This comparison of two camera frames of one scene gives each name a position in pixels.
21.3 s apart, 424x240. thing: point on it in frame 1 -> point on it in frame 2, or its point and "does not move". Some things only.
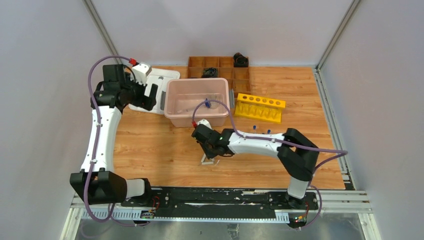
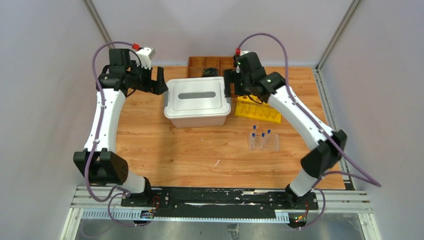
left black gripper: x=143 y=96 -> x=147 y=79
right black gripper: x=209 y=154 -> x=232 y=75
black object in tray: x=210 y=72 does not move
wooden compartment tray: x=238 y=78 does not move
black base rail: x=182 y=201 does not move
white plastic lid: x=159 y=77 -> x=196 y=97
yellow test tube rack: x=260 y=108 does not move
